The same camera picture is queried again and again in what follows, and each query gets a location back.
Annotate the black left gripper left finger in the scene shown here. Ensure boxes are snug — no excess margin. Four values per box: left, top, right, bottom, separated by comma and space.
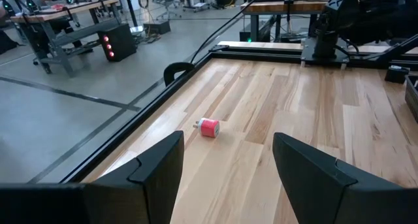
81, 131, 185, 224

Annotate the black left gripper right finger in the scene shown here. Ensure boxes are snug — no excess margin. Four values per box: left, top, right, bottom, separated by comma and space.
272, 132, 409, 224

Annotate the black charger cube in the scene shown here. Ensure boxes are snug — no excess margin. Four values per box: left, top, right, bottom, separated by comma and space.
384, 65, 411, 85

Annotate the black plastic basket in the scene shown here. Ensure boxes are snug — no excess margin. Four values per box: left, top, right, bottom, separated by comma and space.
404, 74, 418, 123

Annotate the black computer tower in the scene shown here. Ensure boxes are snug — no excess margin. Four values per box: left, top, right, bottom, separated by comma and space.
97, 23, 138, 63

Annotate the black floor box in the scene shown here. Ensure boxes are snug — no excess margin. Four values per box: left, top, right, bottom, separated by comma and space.
142, 20, 172, 35

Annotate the wooden top workbench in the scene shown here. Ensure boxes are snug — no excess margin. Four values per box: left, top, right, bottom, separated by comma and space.
240, 0, 330, 42
9, 0, 138, 76

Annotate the black table frame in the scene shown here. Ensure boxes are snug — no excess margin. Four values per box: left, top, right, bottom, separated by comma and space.
29, 40, 418, 185

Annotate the black rig support frame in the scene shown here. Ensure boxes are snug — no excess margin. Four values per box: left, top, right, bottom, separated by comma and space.
352, 34, 418, 71

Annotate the long black cable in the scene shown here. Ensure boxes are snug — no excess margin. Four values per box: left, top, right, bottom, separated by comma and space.
190, 0, 274, 64

